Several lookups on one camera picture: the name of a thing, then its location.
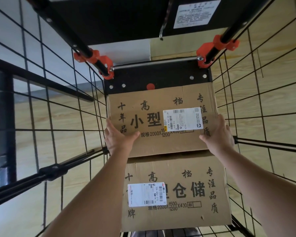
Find person's left hand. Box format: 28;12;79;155
103;118;140;156

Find person's right hand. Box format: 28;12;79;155
199;114;235;156

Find large box with right label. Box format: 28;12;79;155
106;82;219;158

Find large box with label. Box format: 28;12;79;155
121;150;232;232
106;82;219;158

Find large box with left label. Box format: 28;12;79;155
121;150;232;232

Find black wire mesh cart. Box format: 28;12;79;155
0;0;296;237

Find person's right forearm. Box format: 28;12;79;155
216;145;296;237

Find person's left forearm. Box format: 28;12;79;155
43;150;133;237

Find person's beige trousers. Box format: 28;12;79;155
131;227;200;237

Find beige cabinet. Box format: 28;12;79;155
150;28;227;62

